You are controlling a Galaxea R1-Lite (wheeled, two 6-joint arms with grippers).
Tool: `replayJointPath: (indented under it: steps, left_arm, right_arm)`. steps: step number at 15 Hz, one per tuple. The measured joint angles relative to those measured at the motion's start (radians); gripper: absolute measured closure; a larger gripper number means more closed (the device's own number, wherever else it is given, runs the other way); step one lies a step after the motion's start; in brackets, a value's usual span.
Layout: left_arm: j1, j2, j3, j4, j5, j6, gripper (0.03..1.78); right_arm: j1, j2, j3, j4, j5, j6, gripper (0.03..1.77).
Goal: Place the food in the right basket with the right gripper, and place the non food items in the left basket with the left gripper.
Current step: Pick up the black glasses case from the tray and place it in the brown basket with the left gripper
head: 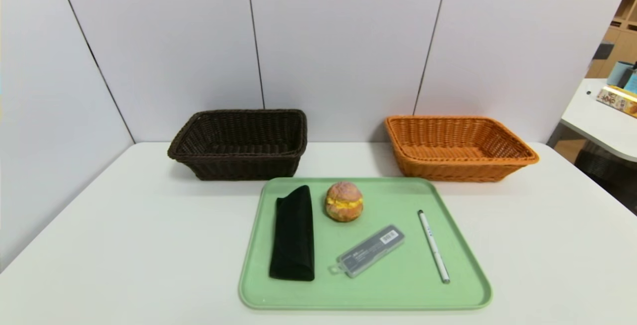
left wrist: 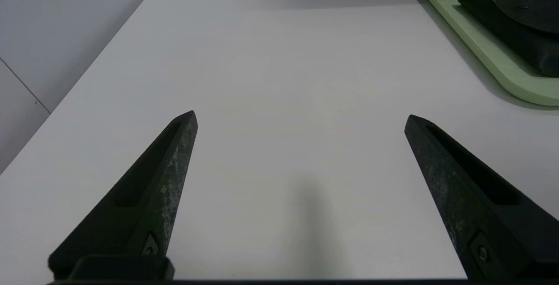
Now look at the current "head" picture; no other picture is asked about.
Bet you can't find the cream puff bun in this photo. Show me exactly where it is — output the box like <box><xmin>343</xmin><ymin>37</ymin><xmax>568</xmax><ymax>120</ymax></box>
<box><xmin>325</xmin><ymin>181</ymin><xmax>364</xmax><ymax>223</ymax></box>

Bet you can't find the black pouch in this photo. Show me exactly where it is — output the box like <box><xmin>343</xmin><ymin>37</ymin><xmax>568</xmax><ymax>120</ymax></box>
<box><xmin>269</xmin><ymin>185</ymin><xmax>315</xmax><ymax>282</ymax></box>

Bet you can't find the clear plastic case black insert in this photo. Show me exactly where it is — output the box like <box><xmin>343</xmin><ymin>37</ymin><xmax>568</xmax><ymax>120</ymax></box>
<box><xmin>327</xmin><ymin>224</ymin><xmax>405</xmax><ymax>279</ymax></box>

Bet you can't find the dark brown wicker basket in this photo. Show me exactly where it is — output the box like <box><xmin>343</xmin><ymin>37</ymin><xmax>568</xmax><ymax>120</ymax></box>
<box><xmin>167</xmin><ymin>109</ymin><xmax>308</xmax><ymax>181</ymax></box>

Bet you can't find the orange wicker basket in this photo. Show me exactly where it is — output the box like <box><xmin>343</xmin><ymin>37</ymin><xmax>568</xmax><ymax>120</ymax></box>
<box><xmin>384</xmin><ymin>115</ymin><xmax>540</xmax><ymax>183</ymax></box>

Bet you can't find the white pen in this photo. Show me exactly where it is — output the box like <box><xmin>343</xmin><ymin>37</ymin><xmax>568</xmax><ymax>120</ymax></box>
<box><xmin>418</xmin><ymin>210</ymin><xmax>451</xmax><ymax>284</ymax></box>

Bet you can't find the light green plastic tray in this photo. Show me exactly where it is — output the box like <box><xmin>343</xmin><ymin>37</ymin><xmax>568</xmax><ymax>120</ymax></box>
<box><xmin>238</xmin><ymin>177</ymin><xmax>493</xmax><ymax>311</ymax></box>

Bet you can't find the white side table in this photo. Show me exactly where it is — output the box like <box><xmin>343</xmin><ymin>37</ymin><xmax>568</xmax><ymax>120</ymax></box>
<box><xmin>547</xmin><ymin>78</ymin><xmax>637</xmax><ymax>162</ymax></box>

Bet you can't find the dark woven bin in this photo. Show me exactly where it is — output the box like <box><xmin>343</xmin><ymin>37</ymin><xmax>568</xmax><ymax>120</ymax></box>
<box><xmin>575</xmin><ymin>148</ymin><xmax>637</xmax><ymax>214</ymax></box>

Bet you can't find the yellow printed box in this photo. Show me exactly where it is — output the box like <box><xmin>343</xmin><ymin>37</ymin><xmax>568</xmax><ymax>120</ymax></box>
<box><xmin>596</xmin><ymin>85</ymin><xmax>637</xmax><ymax>118</ymax></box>

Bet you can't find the light blue cup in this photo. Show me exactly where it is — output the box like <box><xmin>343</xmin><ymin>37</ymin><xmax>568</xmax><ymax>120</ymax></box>
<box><xmin>607</xmin><ymin>61</ymin><xmax>635</xmax><ymax>88</ymax></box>

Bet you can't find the wooden shelf unit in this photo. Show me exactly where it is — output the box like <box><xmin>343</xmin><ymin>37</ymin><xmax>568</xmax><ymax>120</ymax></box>
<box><xmin>587</xmin><ymin>0</ymin><xmax>637</xmax><ymax>79</ymax></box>

